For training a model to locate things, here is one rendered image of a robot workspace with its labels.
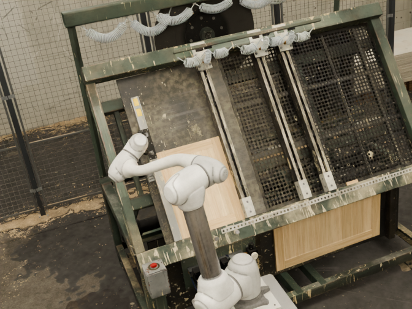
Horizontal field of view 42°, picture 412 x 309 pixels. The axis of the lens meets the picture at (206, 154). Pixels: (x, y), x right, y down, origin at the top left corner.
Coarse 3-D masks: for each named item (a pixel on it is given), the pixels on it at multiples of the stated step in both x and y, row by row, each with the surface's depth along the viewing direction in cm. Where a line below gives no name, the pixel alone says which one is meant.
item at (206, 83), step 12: (204, 48) 338; (204, 60) 343; (204, 72) 357; (204, 84) 351; (216, 96) 352; (216, 108) 353; (216, 120) 348; (228, 132) 348; (228, 144) 350; (228, 156) 345; (240, 168) 345; (240, 180) 344; (240, 192) 342; (252, 204) 342
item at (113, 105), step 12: (348, 48) 394; (300, 60) 382; (324, 60) 391; (228, 72) 369; (276, 72) 381; (228, 84) 370; (108, 108) 344; (120, 108) 346; (120, 120) 347; (120, 132) 345; (360, 132) 383; (336, 144) 376; (348, 144) 379; (312, 156) 371; (276, 168) 367; (132, 204) 336; (144, 204) 338
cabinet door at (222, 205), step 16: (192, 144) 347; (208, 144) 349; (224, 160) 350; (208, 192) 343; (224, 192) 346; (176, 208) 336; (208, 208) 341; (224, 208) 344; (240, 208) 346; (224, 224) 341
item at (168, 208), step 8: (136, 96) 343; (136, 112) 340; (144, 120) 340; (144, 128) 339; (152, 160) 337; (160, 176) 336; (160, 184) 335; (160, 192) 334; (168, 208) 333; (168, 216) 332; (176, 224) 332; (176, 232) 331; (176, 240) 330
